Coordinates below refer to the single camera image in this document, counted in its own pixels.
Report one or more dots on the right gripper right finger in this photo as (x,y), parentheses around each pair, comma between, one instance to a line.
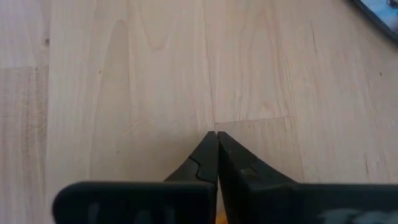
(280,202)

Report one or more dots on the dark blue tea bag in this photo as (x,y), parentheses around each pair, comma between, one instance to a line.
(385,12)

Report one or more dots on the white and orange tea bag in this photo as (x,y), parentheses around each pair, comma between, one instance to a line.
(221,220)

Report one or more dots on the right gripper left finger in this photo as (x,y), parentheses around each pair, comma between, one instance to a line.
(140,202)

